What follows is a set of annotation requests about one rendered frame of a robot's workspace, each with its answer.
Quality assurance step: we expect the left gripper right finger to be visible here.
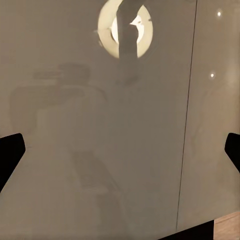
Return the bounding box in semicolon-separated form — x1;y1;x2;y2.
224;133;240;172

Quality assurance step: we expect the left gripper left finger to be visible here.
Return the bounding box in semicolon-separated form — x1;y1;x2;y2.
0;133;26;192

